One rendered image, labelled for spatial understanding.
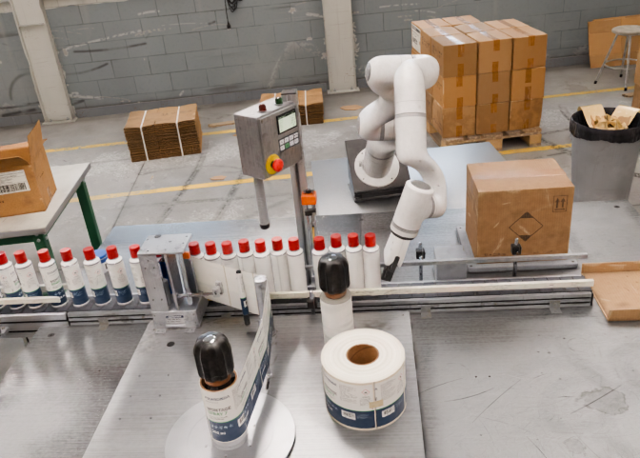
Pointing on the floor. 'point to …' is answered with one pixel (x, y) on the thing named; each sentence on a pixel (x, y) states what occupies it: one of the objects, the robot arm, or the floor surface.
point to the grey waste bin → (602, 169)
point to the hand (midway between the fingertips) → (387, 273)
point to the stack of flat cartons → (164, 132)
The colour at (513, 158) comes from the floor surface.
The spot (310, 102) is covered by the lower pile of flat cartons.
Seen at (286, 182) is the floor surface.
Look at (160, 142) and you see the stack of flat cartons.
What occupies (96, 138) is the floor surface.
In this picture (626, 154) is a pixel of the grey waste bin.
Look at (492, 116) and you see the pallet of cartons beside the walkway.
